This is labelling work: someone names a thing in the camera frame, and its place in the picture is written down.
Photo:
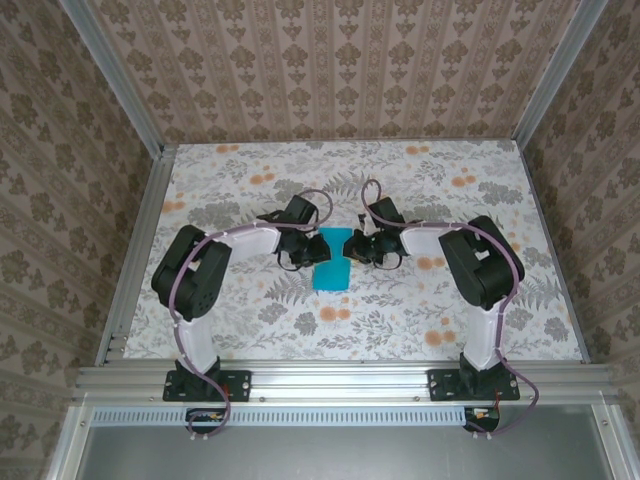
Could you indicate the aluminium frame post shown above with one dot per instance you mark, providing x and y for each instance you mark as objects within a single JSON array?
[
  {"x": 560, "y": 70},
  {"x": 115, "y": 80}
]

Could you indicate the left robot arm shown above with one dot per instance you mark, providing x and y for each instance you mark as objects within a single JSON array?
[{"x": 195, "y": 280}]

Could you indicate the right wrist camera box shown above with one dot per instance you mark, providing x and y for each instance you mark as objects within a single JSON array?
[{"x": 365, "y": 225}]

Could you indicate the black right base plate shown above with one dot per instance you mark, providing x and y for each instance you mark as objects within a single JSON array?
[{"x": 440, "y": 385}]

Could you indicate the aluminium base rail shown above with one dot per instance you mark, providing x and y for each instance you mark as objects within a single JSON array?
[{"x": 340, "y": 382}]

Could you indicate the aluminium lower frame bar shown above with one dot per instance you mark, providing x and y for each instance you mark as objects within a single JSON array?
[
  {"x": 70, "y": 445},
  {"x": 617, "y": 445}
]

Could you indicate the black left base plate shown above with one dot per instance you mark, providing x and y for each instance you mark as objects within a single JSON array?
[{"x": 240, "y": 385}]

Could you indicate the blue cloth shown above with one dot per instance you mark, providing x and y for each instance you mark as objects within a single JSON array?
[{"x": 332, "y": 277}]

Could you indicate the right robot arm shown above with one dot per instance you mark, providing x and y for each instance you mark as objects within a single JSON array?
[{"x": 480, "y": 270}]

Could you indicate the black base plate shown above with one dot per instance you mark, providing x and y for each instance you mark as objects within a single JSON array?
[
  {"x": 440, "y": 385},
  {"x": 240, "y": 385}
]

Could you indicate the grey metal panel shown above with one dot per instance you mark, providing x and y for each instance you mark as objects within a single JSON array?
[{"x": 340, "y": 455}]

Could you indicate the aluminium table side rail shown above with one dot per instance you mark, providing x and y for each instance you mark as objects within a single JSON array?
[
  {"x": 152, "y": 200},
  {"x": 542, "y": 225}
]

